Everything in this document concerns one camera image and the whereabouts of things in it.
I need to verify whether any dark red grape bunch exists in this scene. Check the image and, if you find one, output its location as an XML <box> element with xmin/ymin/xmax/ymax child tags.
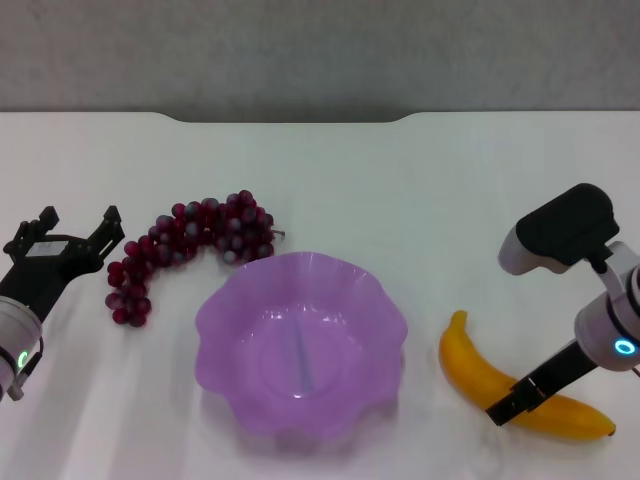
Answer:
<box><xmin>104</xmin><ymin>189</ymin><xmax>288</xmax><ymax>329</ymax></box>

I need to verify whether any purple wavy plastic bowl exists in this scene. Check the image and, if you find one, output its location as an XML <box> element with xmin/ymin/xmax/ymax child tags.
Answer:
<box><xmin>193</xmin><ymin>251</ymin><xmax>409</xmax><ymax>449</ymax></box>

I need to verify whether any yellow banana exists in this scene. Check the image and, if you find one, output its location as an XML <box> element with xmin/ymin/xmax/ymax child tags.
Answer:
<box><xmin>438</xmin><ymin>309</ymin><xmax>618</xmax><ymax>443</ymax></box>

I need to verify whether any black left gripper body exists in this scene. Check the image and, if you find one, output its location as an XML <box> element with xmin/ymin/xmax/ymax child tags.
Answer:
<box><xmin>0</xmin><ymin>233</ymin><xmax>109</xmax><ymax>327</ymax></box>

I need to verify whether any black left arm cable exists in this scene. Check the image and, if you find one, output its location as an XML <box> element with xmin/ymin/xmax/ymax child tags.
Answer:
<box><xmin>8</xmin><ymin>336</ymin><xmax>46</xmax><ymax>402</ymax></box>

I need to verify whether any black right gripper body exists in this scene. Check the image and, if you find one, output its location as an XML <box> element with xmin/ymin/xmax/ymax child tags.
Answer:
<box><xmin>517</xmin><ymin>339</ymin><xmax>602</xmax><ymax>402</ymax></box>

